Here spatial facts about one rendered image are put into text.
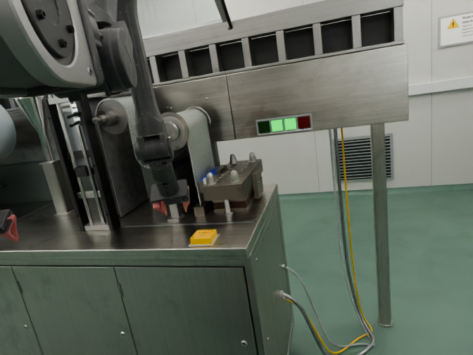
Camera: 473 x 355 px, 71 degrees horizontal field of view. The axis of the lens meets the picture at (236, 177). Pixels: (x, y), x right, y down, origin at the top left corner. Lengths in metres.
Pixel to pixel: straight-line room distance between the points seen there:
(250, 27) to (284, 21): 0.14
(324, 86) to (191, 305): 1.02
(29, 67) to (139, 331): 1.25
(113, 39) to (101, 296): 1.12
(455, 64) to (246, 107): 2.80
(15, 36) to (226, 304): 1.06
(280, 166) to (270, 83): 2.55
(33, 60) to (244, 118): 1.33
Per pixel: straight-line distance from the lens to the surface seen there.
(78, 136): 1.39
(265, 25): 1.54
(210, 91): 1.59
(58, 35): 0.31
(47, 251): 1.44
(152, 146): 0.82
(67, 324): 1.64
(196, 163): 1.34
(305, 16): 1.52
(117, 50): 0.46
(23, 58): 0.27
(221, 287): 1.17
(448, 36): 3.98
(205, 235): 1.11
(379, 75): 1.51
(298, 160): 3.95
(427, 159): 4.07
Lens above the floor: 1.37
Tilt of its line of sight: 15 degrees down
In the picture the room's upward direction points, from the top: 9 degrees counter-clockwise
